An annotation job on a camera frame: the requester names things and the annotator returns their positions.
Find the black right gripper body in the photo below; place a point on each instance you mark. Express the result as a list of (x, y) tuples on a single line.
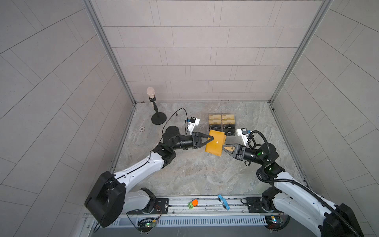
[(242, 153)]

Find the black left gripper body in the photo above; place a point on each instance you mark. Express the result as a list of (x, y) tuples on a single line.
[(193, 143)]

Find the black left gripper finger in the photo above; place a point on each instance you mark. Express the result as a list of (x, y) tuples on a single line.
[(205, 143), (207, 137)]

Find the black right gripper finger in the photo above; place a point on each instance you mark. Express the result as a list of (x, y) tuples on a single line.
[(230, 151), (231, 147)]

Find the yellow leather card holder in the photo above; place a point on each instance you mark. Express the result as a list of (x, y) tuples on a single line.
[(215, 146)]

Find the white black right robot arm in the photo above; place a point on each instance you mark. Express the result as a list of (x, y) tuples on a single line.
[(321, 216)]

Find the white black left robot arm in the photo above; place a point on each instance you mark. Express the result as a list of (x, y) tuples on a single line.
[(111, 195)]

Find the black VIP card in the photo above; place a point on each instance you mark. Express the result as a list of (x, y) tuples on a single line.
[(230, 132), (228, 126), (216, 127)]

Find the gold VIP card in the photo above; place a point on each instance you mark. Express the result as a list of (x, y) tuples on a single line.
[(228, 116), (214, 121), (214, 116), (228, 121)]

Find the clear acrylic card display stand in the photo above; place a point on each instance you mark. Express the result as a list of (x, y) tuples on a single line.
[(221, 124)]

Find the black microphone stand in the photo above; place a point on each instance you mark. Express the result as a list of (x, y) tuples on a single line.
[(157, 118)]

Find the green orange connector block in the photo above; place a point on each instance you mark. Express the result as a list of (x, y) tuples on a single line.
[(193, 204)]

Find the right green circuit board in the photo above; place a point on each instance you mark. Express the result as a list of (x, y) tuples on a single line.
[(273, 222)]

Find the green circuit board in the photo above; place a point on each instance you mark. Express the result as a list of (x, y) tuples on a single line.
[(146, 225), (273, 222)]

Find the left green circuit board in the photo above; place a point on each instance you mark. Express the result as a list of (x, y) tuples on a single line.
[(146, 225)]

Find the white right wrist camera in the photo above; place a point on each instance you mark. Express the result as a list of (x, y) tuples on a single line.
[(243, 134)]

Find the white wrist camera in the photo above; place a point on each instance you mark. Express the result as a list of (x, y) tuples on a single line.
[(243, 134), (192, 124)]

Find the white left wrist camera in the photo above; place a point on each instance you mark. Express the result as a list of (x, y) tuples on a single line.
[(192, 124)]

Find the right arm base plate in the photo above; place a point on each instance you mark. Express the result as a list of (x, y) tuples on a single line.
[(259, 205)]

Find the aluminium front rail frame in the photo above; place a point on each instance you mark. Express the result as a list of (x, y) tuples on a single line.
[(212, 211)]

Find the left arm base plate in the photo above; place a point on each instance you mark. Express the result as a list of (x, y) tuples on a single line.
[(160, 207)]

